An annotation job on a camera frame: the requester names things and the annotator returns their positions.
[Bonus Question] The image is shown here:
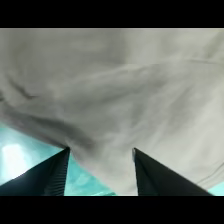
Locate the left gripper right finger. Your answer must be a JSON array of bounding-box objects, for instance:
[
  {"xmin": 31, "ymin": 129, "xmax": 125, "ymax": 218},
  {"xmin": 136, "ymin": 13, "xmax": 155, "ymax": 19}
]
[{"xmin": 132, "ymin": 147, "xmax": 213, "ymax": 197}]

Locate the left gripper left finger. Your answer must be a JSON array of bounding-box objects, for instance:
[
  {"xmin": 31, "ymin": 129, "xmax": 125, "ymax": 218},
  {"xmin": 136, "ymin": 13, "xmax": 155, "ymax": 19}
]
[{"xmin": 0, "ymin": 147, "xmax": 72, "ymax": 197}]

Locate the white garment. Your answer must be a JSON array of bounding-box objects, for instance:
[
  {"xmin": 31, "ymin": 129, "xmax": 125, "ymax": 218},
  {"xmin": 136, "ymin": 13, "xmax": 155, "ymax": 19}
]
[{"xmin": 0, "ymin": 28, "xmax": 224, "ymax": 197}]

